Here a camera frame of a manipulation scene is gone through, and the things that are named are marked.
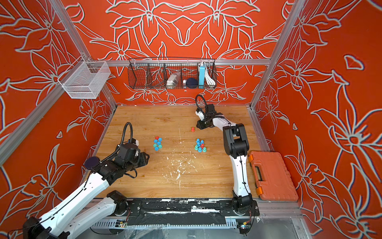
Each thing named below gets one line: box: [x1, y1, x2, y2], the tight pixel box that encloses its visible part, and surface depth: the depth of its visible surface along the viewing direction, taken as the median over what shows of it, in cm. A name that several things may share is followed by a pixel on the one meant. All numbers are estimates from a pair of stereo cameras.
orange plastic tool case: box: [249, 150, 299, 202], surface depth 79 cm
